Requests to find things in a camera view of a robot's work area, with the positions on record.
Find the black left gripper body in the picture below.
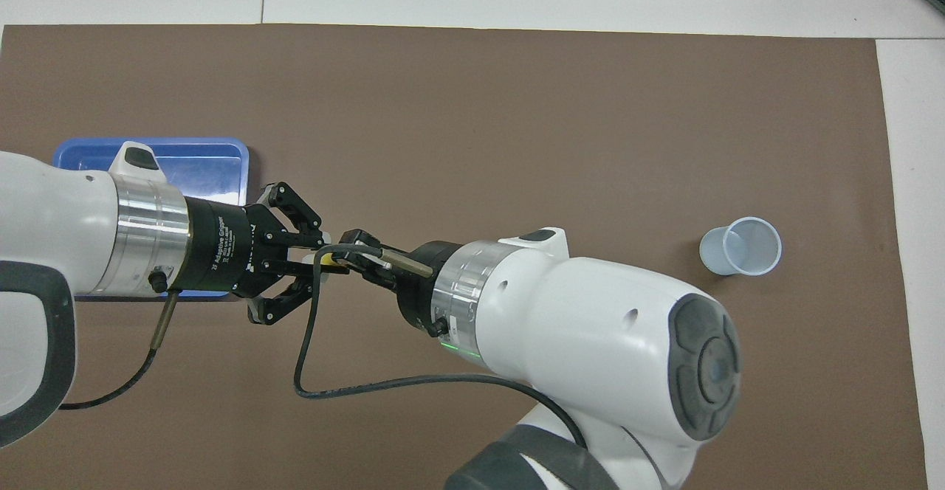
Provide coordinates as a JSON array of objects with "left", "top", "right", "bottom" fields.
[{"left": 177, "top": 195, "right": 302, "bottom": 299}]

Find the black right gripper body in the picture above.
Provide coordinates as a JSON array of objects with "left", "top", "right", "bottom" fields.
[{"left": 396, "top": 241, "right": 460, "bottom": 337}]

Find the blue plastic tray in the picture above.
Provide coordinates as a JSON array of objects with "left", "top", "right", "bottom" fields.
[{"left": 53, "top": 137, "right": 250, "bottom": 301}]

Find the brown table mat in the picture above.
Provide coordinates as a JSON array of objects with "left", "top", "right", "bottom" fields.
[{"left": 0, "top": 24, "right": 929, "bottom": 490}]

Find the clear plastic cup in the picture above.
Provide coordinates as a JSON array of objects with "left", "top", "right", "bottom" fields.
[{"left": 699, "top": 216, "right": 783, "bottom": 277}]

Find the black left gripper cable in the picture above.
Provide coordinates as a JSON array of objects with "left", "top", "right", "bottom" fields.
[{"left": 58, "top": 289, "right": 183, "bottom": 411}]

